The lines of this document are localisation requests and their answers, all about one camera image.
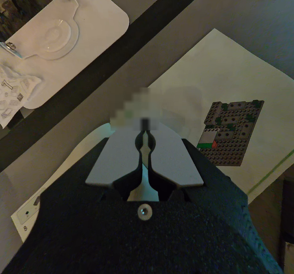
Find brick instruction booklet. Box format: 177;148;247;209
11;28;294;243

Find black desk divider strip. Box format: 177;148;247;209
0;0;216;173

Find grey desk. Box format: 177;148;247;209
0;0;294;274

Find white stand base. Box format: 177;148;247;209
0;0;130;110

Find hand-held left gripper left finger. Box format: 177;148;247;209
85;130;144;186

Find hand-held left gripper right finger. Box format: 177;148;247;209
146;130;205;186

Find white metal stand leg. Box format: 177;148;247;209
0;41;23;59

